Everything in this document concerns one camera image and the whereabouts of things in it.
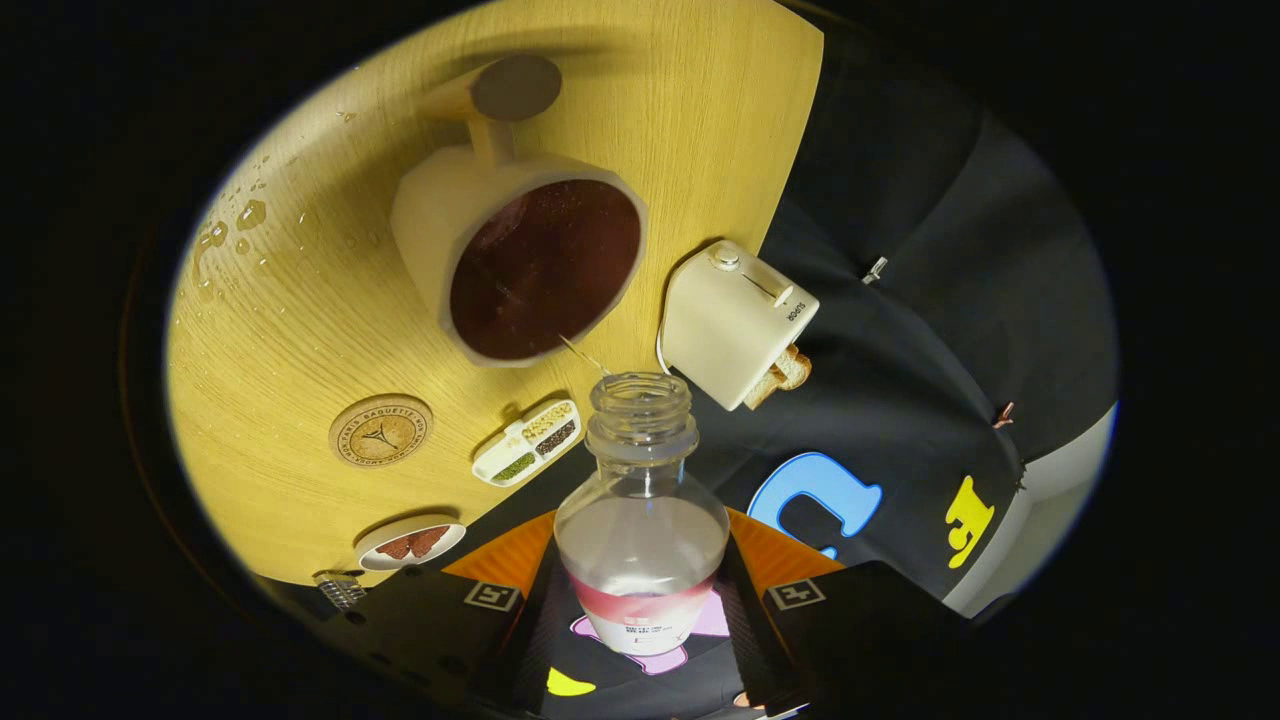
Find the wooden table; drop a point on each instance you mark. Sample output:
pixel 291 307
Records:
pixel 300 330

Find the white divided dish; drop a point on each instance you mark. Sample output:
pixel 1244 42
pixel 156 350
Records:
pixel 525 443

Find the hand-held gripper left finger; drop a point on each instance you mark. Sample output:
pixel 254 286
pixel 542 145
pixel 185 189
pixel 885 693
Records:
pixel 535 640

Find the clear juice bottle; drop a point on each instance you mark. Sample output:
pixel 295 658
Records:
pixel 642 540

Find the white toaster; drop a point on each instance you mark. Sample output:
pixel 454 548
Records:
pixel 720 320

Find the silver clip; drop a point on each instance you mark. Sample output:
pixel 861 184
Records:
pixel 875 270

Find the round cork coaster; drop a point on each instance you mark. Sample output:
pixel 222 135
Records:
pixel 381 430

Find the toast slice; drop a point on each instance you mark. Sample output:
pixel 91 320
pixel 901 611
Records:
pixel 765 388
pixel 795 368

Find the black backdrop cloth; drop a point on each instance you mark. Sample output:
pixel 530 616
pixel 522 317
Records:
pixel 900 350

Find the white plate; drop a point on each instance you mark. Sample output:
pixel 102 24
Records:
pixel 445 535

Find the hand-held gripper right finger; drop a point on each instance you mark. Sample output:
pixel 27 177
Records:
pixel 745 630

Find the red clip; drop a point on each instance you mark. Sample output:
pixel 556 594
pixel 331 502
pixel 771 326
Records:
pixel 1003 415

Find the brown meat patty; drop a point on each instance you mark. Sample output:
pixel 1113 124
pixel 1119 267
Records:
pixel 395 548
pixel 428 540

